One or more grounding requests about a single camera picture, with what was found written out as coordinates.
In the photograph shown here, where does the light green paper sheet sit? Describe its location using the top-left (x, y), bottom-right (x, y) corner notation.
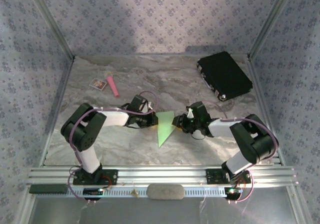
top-left (156, 110), bottom-right (176, 149)

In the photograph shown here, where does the grey metal sheet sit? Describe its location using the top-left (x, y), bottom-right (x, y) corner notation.
top-left (26, 196), bottom-right (307, 224)

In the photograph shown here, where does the pink toy microphone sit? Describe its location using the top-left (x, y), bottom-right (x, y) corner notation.
top-left (103, 70), bottom-right (120, 99)

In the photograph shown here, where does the black hard case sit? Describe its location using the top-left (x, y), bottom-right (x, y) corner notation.
top-left (196, 50), bottom-right (254, 102)

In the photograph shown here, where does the small printed card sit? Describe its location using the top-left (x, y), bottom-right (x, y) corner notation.
top-left (89, 77), bottom-right (108, 92)

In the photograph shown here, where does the grey oval stone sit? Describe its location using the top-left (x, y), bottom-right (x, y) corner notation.
top-left (146, 183), bottom-right (186, 200)

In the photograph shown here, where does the long black bar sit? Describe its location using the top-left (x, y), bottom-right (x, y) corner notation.
top-left (29, 183), bottom-right (69, 194)

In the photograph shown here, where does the thin black camera cable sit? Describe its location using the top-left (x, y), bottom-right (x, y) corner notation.
top-left (191, 130), bottom-right (205, 141)

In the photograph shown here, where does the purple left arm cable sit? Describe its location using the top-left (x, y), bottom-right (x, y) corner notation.
top-left (67, 90), bottom-right (158, 204)

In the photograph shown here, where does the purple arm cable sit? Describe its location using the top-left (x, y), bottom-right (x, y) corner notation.
top-left (67, 90), bottom-right (158, 204)
top-left (201, 100), bottom-right (279, 204)

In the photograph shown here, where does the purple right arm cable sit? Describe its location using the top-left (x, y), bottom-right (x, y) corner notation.
top-left (201, 100), bottom-right (279, 204)

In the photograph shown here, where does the aluminium mounting rail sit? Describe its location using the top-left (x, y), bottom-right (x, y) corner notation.
top-left (27, 165), bottom-right (300, 187)

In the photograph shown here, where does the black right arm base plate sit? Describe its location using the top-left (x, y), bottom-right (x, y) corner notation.
top-left (205, 168), bottom-right (252, 185)

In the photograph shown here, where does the aluminium side frame rail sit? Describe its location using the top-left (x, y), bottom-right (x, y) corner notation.
top-left (247, 55), bottom-right (285, 167)
top-left (39, 56), bottom-right (76, 167)

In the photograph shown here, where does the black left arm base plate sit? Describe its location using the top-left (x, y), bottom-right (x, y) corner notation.
top-left (72, 168), bottom-right (119, 186)

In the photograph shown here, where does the slotted cable duct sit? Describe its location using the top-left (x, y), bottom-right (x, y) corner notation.
top-left (67, 185), bottom-right (255, 199)

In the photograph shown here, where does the aluminium frame post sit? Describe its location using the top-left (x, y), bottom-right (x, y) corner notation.
top-left (247, 0), bottom-right (300, 60)

